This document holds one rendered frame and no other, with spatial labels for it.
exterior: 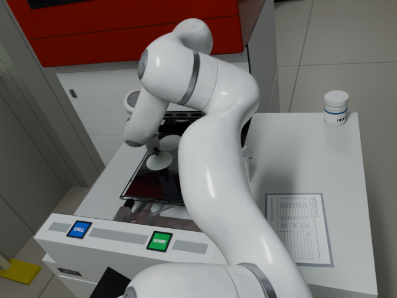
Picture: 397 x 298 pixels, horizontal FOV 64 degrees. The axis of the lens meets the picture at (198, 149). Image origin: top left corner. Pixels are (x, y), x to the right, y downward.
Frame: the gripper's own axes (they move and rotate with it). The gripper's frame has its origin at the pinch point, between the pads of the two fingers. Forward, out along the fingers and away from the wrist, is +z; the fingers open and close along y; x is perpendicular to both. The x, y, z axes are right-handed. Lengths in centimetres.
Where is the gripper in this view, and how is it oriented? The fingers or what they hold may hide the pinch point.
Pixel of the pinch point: (154, 148)
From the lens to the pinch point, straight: 123.4
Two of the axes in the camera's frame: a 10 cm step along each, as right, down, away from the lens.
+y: 4.1, 8.0, -4.3
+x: 9.1, -3.8, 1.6
